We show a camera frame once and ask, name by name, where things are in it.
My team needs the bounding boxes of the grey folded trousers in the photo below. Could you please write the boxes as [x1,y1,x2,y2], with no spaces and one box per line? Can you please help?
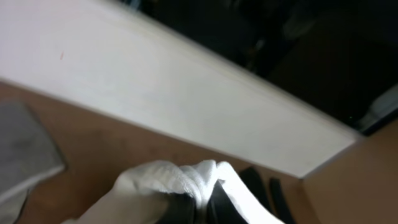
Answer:
[0,101,66,203]

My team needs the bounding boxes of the black garment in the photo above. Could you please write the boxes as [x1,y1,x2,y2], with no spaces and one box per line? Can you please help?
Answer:
[239,167,296,224]

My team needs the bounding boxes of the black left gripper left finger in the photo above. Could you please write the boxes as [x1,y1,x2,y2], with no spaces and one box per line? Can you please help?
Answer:
[157,194,197,224]

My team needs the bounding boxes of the white t-shirt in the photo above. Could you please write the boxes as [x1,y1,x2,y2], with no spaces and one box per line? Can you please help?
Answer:
[69,160,280,224]

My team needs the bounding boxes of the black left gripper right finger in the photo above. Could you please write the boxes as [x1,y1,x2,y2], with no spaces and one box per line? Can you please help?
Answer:
[206,180,248,224]

